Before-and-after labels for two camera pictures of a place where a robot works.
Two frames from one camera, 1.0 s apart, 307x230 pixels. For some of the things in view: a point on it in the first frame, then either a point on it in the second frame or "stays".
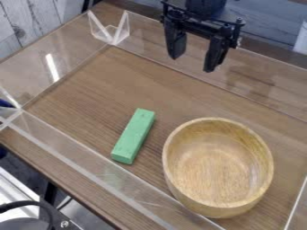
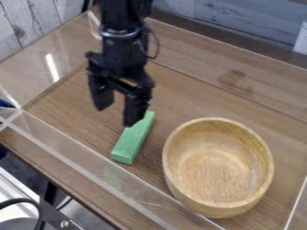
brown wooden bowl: x=218 y=166 stays
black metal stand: x=63 y=223 stays
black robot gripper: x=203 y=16 → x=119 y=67
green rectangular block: x=129 y=144 stays
